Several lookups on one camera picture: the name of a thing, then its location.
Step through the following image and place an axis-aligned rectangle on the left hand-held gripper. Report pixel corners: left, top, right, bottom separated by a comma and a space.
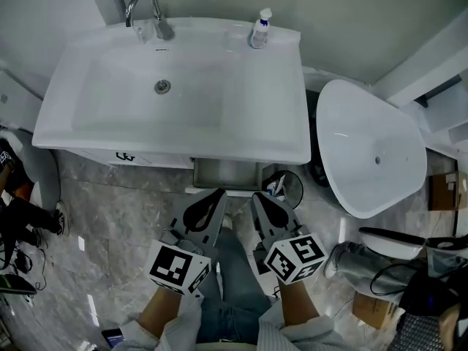
143, 187, 228, 297

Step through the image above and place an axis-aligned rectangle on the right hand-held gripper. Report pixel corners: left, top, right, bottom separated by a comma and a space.
249, 191, 328, 285

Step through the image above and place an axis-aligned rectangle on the grey drawer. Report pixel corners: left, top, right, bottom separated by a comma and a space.
185, 156, 272, 198

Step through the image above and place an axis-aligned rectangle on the person's right forearm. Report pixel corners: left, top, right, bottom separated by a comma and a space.
257, 279, 354, 351

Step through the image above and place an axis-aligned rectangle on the person's left forearm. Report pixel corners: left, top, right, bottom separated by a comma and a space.
119, 286, 204, 351

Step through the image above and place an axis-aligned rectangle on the white ceramic sink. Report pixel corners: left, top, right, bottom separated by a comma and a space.
31, 17, 312, 165

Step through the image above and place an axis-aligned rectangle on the black trash bin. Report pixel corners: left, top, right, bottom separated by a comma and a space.
260, 170, 305, 210

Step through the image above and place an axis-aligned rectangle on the white vanity cabinet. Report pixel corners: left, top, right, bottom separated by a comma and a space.
71, 149, 195, 170

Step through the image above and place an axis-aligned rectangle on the person's blue jeans leg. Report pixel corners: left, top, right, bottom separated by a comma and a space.
196, 224, 273, 344

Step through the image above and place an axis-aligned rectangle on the white bathtub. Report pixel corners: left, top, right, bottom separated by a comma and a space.
315, 79, 429, 220

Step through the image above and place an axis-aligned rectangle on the brown cardboard box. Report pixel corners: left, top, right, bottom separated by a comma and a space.
352, 291, 400, 330
428, 171, 468, 212

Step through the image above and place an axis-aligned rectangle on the dark smartphone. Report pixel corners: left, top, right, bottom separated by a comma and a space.
101, 328, 126, 350

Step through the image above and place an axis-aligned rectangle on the black bag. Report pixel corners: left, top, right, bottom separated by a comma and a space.
388, 278, 468, 351

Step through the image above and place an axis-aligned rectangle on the white spray bottle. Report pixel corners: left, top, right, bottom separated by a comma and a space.
249, 7, 273, 50

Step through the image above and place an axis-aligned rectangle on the white shelf unit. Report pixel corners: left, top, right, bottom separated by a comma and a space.
371, 11, 468, 154

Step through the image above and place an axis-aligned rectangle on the black cable on floor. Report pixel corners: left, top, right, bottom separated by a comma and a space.
0, 232, 48, 293

